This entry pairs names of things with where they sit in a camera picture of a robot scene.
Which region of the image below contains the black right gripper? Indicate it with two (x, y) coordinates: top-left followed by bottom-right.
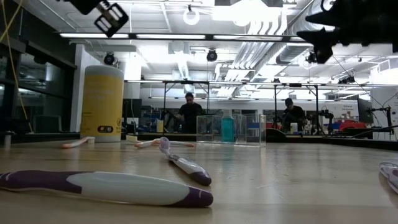
(297, 0), (398, 65)

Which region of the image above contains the blue mouthwash bottle white cap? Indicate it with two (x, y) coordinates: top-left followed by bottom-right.
(220, 108), (236, 144)

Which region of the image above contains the purple white toothbrush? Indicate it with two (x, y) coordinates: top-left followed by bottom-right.
(378, 161), (398, 195)
(0, 169), (215, 208)
(159, 136), (213, 187)

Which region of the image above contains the black bar with light strips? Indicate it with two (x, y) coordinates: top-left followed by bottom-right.
(58, 32), (312, 43)

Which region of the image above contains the dark computer monitor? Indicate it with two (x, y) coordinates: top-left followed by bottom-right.
(356, 98), (374, 125)

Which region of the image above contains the person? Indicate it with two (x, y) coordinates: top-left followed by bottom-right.
(281, 97), (307, 133)
(175, 92), (206, 134)

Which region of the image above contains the yellow canister white lid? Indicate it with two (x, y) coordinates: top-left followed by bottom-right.
(80, 64), (125, 143)

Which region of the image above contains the red object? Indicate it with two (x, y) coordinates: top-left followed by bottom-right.
(338, 120), (368, 132)

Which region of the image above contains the clear acrylic organizer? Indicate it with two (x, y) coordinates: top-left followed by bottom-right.
(195, 113), (267, 147)

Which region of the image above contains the silver ventilation duct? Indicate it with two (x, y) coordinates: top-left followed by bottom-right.
(275, 0), (330, 66)

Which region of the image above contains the yellow extension cord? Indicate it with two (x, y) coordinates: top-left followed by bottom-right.
(1, 0), (34, 133)
(0, 0), (24, 43)

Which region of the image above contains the black workstation frame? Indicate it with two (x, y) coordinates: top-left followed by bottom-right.
(273, 82), (320, 134)
(162, 80), (211, 134)

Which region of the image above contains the white ring light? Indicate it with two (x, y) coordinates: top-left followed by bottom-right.
(182, 4), (201, 26)

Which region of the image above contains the black aluminium table frame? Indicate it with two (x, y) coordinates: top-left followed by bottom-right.
(0, 132), (398, 152)

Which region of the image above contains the small grey post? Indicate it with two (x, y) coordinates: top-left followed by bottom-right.
(2, 130), (14, 149)

